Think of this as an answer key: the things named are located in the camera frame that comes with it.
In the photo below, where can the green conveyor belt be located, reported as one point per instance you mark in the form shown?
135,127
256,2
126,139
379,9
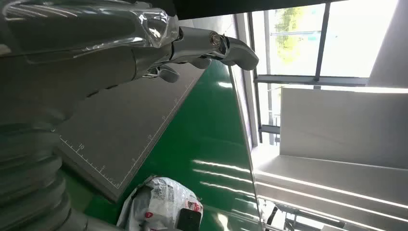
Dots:
204,134

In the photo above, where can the dark window frame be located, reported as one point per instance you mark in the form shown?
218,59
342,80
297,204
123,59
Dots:
318,79

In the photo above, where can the aluminium conveyor side rail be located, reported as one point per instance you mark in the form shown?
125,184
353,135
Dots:
247,153

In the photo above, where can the black ruled machine platform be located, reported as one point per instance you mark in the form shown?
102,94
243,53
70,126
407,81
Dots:
127,127

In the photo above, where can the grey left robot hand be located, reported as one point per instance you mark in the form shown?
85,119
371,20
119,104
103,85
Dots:
79,60

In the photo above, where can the grey red-printed mailer package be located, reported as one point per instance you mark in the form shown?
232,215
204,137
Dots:
159,201

